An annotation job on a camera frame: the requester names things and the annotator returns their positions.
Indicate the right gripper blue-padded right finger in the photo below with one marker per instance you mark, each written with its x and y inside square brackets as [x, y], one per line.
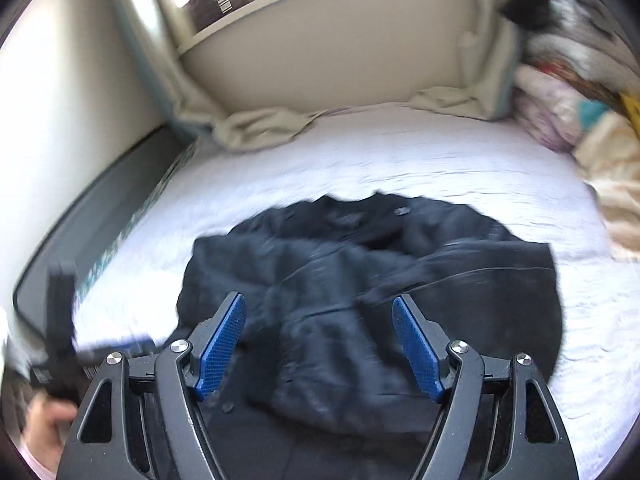
[443, 367]

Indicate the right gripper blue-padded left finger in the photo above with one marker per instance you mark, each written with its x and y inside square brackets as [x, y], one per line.
[193, 368]

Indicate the dark navy padded coat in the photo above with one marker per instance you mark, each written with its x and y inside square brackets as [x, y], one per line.
[321, 388]

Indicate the person's left hand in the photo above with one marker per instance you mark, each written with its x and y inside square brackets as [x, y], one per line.
[41, 444]

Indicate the grey padded headboard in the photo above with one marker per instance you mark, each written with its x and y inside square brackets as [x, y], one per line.
[93, 221]

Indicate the green floral bed sheet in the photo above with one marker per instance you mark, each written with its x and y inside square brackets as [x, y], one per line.
[110, 252]

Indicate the white quilted bed cover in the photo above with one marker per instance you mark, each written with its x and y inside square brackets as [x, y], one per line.
[495, 167]

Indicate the cream folded blanket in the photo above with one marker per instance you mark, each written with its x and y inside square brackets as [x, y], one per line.
[608, 160]

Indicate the pink floral folded quilt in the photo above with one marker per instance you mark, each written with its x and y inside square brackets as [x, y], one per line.
[551, 110]

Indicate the beige right curtain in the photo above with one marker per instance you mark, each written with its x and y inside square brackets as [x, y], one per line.
[489, 55]

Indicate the beige curtain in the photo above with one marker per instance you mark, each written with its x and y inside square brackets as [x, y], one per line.
[489, 55]
[185, 105]

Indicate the yellow patterned pillow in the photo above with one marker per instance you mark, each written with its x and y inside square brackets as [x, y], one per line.
[631, 108]

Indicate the beige left curtain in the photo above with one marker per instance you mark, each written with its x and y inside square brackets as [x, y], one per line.
[185, 105]

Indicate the dark jar, pink lid, left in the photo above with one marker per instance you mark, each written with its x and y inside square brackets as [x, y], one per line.
[204, 13]

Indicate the grey dotted folded quilt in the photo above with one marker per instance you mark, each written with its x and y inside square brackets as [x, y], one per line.
[584, 35]

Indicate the black garment on pile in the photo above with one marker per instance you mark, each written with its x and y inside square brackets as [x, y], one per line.
[531, 15]

